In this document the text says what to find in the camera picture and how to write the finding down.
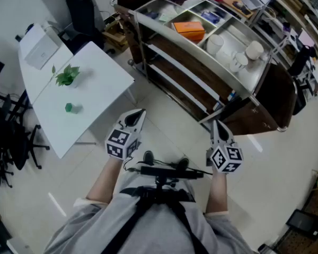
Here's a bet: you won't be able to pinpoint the black chest harness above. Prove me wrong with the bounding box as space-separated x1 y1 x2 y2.
100 185 210 254

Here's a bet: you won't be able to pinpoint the person's black shoe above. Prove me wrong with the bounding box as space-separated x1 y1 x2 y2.
176 157 190 172
143 150 155 166

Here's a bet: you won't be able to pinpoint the brown service cart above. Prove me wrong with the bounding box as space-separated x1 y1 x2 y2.
110 0 299 136

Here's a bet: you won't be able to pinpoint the black high-back office chair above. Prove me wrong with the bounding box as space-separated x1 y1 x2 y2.
58 0 116 55

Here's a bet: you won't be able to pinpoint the person's grey shirt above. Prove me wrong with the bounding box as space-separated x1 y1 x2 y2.
43 173 252 254

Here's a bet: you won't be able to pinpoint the green potted plant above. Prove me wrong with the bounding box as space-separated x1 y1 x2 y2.
51 63 81 88

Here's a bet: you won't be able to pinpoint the cardboard box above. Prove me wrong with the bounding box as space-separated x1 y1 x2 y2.
102 19 129 52

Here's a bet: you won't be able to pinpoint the white table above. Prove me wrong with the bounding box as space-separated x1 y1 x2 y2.
32 41 136 160

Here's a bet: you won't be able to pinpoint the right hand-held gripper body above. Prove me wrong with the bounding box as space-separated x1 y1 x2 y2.
206 120 244 174

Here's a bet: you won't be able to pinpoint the blue packet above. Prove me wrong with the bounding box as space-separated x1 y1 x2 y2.
201 11 221 25

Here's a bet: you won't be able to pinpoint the white metal shelving rack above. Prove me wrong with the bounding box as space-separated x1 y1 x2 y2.
251 0 318 95

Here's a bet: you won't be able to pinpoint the white box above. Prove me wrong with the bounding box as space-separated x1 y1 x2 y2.
19 24 60 70

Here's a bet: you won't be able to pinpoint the green cup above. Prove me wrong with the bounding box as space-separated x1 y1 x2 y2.
65 103 83 115

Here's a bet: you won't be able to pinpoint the wooden desk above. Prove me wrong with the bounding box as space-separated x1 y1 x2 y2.
219 0 255 20

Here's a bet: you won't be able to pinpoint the black mouse pad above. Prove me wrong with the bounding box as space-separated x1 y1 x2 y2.
232 0 251 14

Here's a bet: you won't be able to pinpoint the person's left forearm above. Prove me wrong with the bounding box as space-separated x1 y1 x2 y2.
85 156 126 205

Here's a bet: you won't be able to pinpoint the black chest-mounted device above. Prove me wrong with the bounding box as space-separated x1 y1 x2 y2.
140 166 204 187

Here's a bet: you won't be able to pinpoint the black flat screen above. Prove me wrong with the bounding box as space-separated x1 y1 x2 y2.
285 209 318 240

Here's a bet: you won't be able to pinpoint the small laptop with pink screen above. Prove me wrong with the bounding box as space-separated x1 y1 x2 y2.
298 29 315 47

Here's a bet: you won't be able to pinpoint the person's left black shoe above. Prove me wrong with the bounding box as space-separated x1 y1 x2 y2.
143 150 155 166

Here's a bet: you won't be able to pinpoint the orange box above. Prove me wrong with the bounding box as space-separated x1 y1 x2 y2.
173 21 206 41

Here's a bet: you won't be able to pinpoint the white mugs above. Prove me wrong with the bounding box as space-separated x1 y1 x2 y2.
229 52 249 73

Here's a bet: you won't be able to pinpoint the black cable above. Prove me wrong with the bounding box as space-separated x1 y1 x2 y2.
122 156 136 173

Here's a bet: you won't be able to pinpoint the person's right black shoe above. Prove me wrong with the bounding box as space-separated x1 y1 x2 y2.
176 157 190 172

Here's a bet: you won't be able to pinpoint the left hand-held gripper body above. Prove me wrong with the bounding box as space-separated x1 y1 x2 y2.
105 108 146 160

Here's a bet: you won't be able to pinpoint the person's right forearm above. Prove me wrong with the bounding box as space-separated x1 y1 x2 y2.
205 167 229 214

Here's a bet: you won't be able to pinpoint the white plastic cylindrical container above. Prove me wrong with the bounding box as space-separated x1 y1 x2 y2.
245 40 264 61

